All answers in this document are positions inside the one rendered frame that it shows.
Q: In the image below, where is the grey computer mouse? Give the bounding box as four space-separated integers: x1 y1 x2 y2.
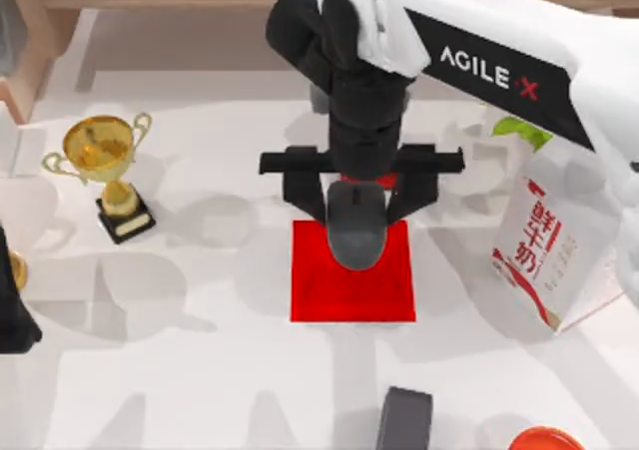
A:
325 180 389 272

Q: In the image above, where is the red square mat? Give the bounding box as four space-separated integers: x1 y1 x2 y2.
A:
290 172 417 323

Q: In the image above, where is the white and red milk carton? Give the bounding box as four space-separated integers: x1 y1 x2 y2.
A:
489 115 625 339

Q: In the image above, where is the gold trophy on black base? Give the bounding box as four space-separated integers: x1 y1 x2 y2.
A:
41 112 157 245

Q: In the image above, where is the dark grey box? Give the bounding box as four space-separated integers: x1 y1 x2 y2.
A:
374 385 433 450

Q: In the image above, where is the orange plate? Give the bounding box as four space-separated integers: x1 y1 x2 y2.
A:
504 428 588 450

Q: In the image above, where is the small gold object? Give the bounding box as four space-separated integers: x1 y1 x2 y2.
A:
8 249 29 291

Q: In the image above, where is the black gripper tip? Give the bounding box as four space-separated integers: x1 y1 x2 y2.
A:
0 225 43 355

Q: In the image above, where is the wooden cabinet with dark inside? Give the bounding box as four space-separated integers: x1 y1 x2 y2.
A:
0 0 85 125

